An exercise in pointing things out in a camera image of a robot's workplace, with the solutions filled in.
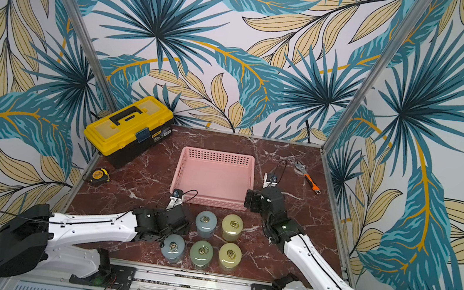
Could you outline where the yellow black toolbox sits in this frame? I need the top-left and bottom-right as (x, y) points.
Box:
(84, 97), (174, 169)

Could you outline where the yellow black tape measure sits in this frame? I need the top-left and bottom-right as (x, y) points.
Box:
(83, 168), (110, 185)

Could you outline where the dark green front tea canister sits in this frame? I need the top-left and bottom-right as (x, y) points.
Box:
(189, 240), (214, 270)

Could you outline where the yellow-green front tea canister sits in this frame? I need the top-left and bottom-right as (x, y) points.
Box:
(218, 242), (242, 272)

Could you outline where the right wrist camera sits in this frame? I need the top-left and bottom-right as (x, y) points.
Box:
(263, 172), (279, 189)

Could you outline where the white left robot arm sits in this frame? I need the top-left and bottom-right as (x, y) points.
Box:
(0, 204), (191, 279)

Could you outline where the pink perforated plastic basket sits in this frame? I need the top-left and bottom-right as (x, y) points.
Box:
(169, 146), (255, 211)

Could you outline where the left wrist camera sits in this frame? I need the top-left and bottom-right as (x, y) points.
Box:
(166, 189), (185, 210)

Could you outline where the blue front tea canister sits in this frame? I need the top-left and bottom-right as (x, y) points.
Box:
(161, 234), (186, 264)

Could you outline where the orange handled adjustable wrench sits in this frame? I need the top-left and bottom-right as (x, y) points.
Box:
(294, 160), (321, 195)

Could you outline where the yellow-green tea canister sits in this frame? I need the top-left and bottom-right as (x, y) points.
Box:
(218, 242), (242, 272)
(221, 213), (244, 243)

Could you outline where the blue tea canister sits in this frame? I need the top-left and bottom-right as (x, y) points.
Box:
(195, 210), (218, 239)
(161, 234), (186, 264)

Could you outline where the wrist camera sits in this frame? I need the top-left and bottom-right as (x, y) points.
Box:
(263, 172), (279, 189)
(166, 189), (185, 210)

